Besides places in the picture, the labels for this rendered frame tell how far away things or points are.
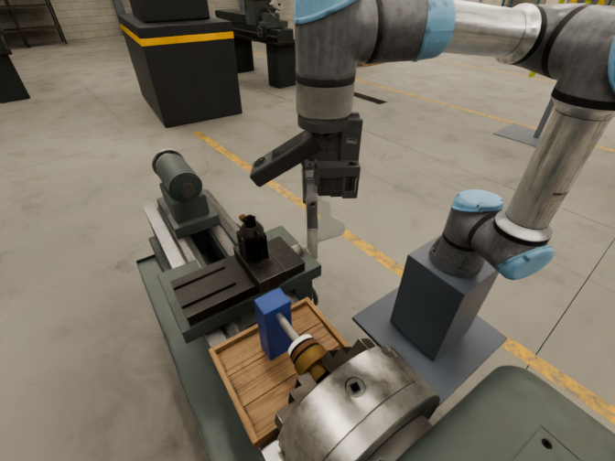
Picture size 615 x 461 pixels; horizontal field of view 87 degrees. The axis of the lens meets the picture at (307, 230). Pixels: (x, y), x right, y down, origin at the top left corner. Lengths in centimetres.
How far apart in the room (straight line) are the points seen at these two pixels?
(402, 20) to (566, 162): 45
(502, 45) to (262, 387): 95
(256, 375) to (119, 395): 129
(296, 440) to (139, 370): 167
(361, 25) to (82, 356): 231
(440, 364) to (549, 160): 76
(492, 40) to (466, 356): 98
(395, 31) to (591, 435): 63
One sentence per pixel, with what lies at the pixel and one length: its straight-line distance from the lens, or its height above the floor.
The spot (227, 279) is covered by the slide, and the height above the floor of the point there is 97.
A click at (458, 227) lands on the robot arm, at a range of 95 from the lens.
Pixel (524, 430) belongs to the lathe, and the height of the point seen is 125.
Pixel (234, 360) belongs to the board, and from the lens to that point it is 106.
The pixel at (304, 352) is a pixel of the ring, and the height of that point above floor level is 112.
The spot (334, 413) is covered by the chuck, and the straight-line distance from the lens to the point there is 61.
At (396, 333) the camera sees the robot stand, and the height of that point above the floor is 75.
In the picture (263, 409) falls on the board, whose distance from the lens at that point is 98.
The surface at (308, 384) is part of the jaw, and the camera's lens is 76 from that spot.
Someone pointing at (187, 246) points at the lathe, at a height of 86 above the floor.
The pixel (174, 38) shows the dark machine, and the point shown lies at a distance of 511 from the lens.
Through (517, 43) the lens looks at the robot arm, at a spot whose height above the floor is 169.
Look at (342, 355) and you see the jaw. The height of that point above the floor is 116.
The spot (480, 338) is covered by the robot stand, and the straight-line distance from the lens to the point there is 138.
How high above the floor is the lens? 179
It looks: 39 degrees down
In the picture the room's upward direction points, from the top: straight up
